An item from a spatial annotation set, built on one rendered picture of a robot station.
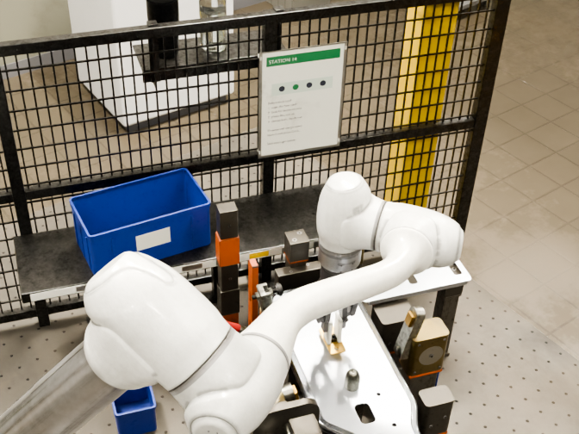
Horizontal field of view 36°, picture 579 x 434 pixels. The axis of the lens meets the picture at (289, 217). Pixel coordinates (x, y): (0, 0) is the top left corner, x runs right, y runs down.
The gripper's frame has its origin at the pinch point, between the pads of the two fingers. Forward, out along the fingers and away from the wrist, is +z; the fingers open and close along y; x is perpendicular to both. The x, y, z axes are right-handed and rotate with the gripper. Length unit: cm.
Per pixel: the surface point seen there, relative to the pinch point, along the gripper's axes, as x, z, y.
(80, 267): 38, 2, -51
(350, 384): -13.9, 2.8, -1.0
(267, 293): -1.4, -16.5, -15.9
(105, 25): 254, 50, -16
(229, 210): 29.0, -14.8, -15.9
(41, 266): 41, 2, -60
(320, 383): -10.2, 5.0, -6.4
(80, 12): 282, 56, -24
